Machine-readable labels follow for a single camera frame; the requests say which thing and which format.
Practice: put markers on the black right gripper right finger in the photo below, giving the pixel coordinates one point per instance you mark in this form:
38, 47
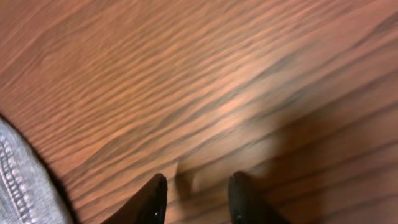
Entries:
247, 206

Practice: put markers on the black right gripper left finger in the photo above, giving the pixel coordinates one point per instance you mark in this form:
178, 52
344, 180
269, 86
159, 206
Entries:
147, 206

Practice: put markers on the light blue denim shorts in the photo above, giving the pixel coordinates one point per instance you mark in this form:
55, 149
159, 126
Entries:
28, 194

